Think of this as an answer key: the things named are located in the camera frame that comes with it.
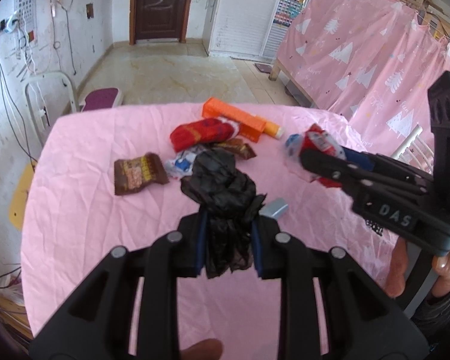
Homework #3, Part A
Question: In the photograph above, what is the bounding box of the white metal chair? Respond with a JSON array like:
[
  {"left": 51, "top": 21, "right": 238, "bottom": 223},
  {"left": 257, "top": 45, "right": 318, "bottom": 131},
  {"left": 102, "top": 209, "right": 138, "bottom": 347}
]
[{"left": 392, "top": 124, "right": 434, "bottom": 174}]

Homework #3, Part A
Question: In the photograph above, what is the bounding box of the eye test chart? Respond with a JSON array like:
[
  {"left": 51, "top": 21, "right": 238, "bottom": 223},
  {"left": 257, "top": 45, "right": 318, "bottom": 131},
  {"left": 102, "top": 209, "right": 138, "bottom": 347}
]
[{"left": 13, "top": 0, "right": 37, "bottom": 45}]

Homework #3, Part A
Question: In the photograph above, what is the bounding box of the white metal frame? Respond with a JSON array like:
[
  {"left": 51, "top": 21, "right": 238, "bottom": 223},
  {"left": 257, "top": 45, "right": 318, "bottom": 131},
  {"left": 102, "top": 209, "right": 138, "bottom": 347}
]
[{"left": 22, "top": 71, "right": 80, "bottom": 148}]

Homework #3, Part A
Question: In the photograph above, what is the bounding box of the grey plastic piece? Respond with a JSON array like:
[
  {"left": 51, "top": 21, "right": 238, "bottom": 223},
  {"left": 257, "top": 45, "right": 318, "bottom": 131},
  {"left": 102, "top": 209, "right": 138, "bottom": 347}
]
[{"left": 259, "top": 198, "right": 289, "bottom": 220}]

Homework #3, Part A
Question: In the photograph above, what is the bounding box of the brown snack wrapper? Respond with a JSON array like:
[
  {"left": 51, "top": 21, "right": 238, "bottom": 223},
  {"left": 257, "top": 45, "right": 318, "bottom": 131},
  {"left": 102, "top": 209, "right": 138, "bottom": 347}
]
[{"left": 113, "top": 153, "right": 169, "bottom": 196}]

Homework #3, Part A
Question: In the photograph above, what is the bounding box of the colourful wall poster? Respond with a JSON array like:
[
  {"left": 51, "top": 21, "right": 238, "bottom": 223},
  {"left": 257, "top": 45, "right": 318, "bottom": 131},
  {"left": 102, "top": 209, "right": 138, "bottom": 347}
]
[{"left": 273, "top": 0, "right": 307, "bottom": 27}]

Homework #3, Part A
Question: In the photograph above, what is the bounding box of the orange yellow tube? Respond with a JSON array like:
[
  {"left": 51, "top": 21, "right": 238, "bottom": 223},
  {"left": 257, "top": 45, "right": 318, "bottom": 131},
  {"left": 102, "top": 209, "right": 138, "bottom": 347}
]
[{"left": 263, "top": 121, "right": 284, "bottom": 140}]

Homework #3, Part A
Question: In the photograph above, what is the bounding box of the pink bed sheet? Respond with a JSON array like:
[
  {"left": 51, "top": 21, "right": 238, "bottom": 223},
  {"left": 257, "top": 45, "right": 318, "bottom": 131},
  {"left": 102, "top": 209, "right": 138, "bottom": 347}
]
[{"left": 21, "top": 103, "right": 396, "bottom": 359}]

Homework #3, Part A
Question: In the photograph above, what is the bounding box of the red snack bag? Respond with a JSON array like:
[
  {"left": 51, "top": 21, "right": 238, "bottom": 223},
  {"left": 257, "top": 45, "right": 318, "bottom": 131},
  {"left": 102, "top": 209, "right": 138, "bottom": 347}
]
[{"left": 170, "top": 117, "right": 240, "bottom": 153}]

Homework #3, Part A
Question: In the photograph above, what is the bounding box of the red white cartoon wrapper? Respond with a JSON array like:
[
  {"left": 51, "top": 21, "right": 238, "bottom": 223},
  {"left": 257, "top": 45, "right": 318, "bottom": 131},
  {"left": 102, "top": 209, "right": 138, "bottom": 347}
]
[{"left": 283, "top": 124, "right": 346, "bottom": 188}]

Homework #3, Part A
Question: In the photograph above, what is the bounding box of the yellow round stool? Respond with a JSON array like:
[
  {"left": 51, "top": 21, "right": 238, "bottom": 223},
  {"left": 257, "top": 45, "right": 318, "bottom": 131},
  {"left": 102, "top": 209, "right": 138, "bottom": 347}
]
[{"left": 9, "top": 161, "right": 37, "bottom": 232}]

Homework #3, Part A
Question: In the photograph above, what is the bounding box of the orange cardboard box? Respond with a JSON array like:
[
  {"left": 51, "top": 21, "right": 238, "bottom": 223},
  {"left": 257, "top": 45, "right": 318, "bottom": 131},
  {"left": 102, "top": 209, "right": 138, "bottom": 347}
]
[{"left": 201, "top": 97, "right": 266, "bottom": 142}]

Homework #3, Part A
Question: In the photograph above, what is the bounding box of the white louvered wardrobe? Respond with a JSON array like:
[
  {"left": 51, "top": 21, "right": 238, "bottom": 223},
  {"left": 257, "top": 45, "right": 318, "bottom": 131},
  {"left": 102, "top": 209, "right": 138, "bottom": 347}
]
[{"left": 208, "top": 0, "right": 279, "bottom": 60}]

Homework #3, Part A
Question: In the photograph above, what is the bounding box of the right hand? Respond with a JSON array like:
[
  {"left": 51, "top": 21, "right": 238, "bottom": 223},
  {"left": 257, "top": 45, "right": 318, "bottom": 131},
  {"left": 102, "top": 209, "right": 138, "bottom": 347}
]
[{"left": 383, "top": 237, "right": 450, "bottom": 299}]

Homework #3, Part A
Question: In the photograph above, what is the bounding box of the dark brown wooden door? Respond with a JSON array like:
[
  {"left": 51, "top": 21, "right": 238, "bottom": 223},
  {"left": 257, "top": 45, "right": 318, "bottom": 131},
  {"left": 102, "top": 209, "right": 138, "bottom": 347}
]
[{"left": 129, "top": 0, "right": 192, "bottom": 45}]

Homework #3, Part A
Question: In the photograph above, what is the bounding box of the blue white wrapper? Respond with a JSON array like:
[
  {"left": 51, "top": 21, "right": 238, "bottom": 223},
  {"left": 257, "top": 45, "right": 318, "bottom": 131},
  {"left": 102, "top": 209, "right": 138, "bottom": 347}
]
[{"left": 164, "top": 145, "right": 207, "bottom": 180}]

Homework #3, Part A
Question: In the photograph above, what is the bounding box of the small brown wrapper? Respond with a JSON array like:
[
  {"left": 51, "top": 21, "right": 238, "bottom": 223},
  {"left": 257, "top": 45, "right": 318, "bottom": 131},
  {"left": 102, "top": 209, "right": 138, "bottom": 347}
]
[{"left": 213, "top": 138, "right": 257, "bottom": 160}]

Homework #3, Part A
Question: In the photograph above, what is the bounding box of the black plastic bag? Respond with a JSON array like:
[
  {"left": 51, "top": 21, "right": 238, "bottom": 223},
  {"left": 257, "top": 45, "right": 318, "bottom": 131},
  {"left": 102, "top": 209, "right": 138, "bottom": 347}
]
[{"left": 181, "top": 148, "right": 266, "bottom": 279}]

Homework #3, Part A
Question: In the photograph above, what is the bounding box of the pink tree pattern curtain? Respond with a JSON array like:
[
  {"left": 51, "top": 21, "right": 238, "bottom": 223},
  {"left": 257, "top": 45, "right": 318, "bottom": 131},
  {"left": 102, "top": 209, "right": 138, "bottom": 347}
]
[{"left": 276, "top": 0, "right": 450, "bottom": 155}]

